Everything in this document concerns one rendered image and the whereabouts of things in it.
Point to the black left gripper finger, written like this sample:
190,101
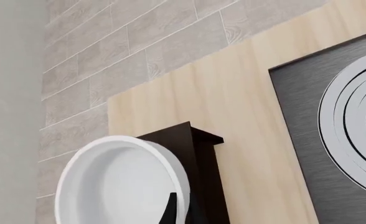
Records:
170,212

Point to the dark brown wooden cabinet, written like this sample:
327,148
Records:
201,168

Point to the flat black stove plate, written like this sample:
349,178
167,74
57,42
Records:
304,93

